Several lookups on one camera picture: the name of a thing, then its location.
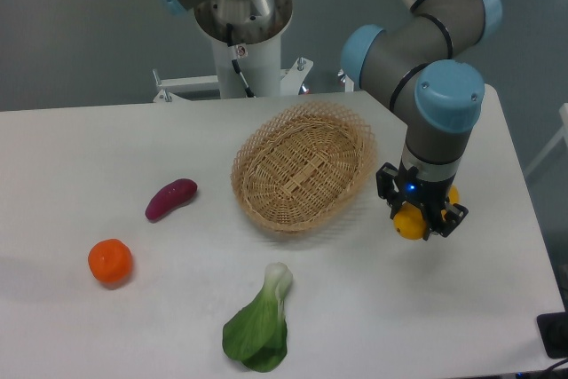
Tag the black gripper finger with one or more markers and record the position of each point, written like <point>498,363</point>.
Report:
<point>387,188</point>
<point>443,221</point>

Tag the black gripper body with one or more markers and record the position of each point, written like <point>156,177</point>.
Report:
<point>432,195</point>

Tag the green bok choy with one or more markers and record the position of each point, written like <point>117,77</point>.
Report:
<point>257,335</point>

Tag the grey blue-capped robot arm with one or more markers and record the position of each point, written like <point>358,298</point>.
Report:
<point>411,71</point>

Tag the woven wicker basket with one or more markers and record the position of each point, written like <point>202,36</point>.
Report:
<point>303,167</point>

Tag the orange tangerine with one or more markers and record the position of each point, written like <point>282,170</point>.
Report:
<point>110,261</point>

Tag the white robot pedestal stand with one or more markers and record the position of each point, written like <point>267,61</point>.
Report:
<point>245,38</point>

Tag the purple sweet potato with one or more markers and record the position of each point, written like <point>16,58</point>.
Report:
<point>170,197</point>

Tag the white frame at right edge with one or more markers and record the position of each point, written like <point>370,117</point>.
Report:
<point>556,140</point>

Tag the black device at table edge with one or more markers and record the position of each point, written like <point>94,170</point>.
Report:
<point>553,333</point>

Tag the yellow mango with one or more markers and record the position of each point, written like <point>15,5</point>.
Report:
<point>409,222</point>

